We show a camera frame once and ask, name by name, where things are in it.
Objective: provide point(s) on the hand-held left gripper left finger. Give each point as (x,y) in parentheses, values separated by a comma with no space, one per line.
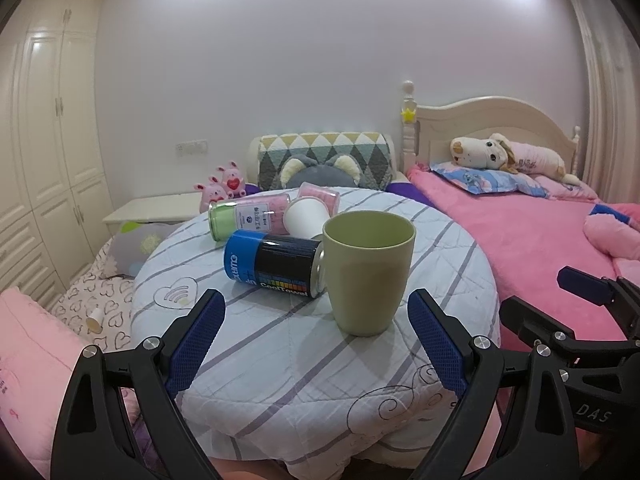
(197,341)

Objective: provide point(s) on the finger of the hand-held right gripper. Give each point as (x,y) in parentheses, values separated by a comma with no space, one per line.
(532,322)
(585,282)

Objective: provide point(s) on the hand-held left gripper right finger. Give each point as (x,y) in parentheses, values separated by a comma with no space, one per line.
(439,347)

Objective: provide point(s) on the white paper cup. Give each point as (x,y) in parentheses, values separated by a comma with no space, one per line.
(303,217)

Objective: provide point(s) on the green plastic cup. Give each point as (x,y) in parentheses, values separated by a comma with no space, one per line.
(367,280)

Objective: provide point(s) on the pink plush cushion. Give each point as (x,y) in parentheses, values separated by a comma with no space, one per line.
(612,235)

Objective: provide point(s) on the pink fleece blanket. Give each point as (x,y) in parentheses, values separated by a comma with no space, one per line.
(530,235)

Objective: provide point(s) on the round table with striped cloth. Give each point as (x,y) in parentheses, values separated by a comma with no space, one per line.
(280,355)

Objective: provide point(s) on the heart print blanket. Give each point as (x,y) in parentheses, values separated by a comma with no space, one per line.
(107,295)

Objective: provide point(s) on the blue and black can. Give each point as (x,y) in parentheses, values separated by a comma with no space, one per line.
(272,265)

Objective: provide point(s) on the grey flower cushion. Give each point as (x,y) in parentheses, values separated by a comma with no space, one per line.
(142,247)

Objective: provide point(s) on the clear canister with green lid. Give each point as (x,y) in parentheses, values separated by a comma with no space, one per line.
(247,215)

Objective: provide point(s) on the blue cartoon pillow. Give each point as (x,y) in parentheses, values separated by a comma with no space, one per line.
(492,181)

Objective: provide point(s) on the white nightstand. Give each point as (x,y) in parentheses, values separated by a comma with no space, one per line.
(150,207)

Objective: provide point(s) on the pink bunny plush toy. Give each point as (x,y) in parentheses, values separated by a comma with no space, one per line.
(232,179)
(212,194)

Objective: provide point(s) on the purple bed sheet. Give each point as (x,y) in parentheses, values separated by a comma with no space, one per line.
(402,191)

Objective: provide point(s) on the cream plush dog toy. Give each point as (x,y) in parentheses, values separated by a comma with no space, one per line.
(480,152)

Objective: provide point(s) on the pink quilt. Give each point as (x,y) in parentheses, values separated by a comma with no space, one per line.
(30,360)

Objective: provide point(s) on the cream bed headboard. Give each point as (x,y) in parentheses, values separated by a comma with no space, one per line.
(500,120)

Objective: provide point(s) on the cream curtain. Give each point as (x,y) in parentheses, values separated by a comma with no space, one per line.
(612,100)

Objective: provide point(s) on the clear canister with pink towels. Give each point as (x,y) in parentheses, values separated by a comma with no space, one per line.
(322,196)

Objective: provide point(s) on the grey cat cushion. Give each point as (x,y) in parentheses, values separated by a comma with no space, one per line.
(320,174)

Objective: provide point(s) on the triangle pattern cushion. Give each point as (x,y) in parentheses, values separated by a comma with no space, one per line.
(325,145)

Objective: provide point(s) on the yellow star ornament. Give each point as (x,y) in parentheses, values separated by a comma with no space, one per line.
(409,115)

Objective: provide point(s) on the cream wardrobe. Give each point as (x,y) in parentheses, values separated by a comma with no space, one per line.
(45,160)

